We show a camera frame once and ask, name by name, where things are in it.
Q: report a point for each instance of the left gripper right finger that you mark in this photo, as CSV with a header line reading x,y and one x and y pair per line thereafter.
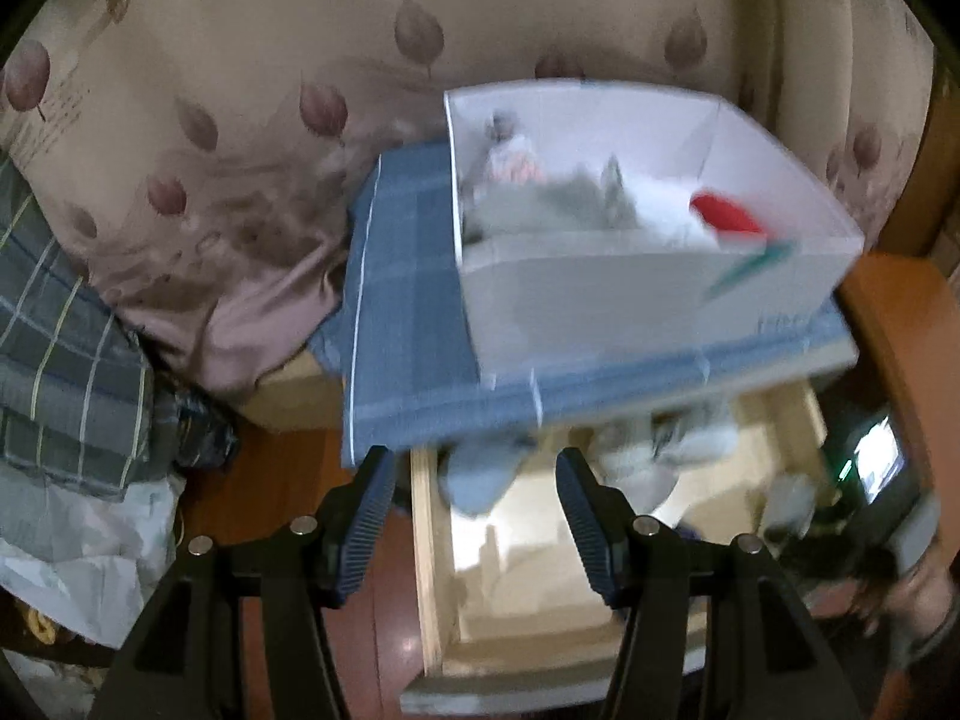
x,y
765,657

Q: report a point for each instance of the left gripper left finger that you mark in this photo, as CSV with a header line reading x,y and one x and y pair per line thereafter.
x,y
183,657

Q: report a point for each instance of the white fluffy roll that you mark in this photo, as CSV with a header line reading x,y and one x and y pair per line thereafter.
x,y
643,455

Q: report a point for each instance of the grey wooden drawer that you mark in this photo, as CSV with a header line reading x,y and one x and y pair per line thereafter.
x,y
508,621

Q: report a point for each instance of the red underwear roll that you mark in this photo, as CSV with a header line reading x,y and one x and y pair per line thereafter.
x,y
725,216

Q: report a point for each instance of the grey knit roll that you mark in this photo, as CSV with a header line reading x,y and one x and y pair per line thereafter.
x,y
580,203

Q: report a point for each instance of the light blue underwear roll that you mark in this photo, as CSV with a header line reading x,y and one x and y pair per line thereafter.
x,y
477,472

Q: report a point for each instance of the person's right hand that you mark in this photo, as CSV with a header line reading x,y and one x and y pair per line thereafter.
x,y
922,607

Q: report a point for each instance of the dark plastic bag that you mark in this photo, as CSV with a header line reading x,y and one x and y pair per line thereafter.
x,y
190,430

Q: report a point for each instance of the brown cardboard box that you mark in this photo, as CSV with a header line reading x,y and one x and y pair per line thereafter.
x,y
299,396

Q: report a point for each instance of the grey plaid blanket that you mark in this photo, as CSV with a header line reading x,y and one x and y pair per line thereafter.
x,y
77,392

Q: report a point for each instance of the blue checked cloth cover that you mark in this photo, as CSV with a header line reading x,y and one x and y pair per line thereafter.
x,y
410,378

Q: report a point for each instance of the white XINCCI cardboard box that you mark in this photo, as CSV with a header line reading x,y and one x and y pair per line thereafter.
x,y
537,301

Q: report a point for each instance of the beige leaf-pattern bedsheet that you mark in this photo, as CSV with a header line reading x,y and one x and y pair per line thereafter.
x,y
195,157

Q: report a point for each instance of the wooden chair frame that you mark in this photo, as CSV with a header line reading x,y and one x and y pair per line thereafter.
x,y
904,311

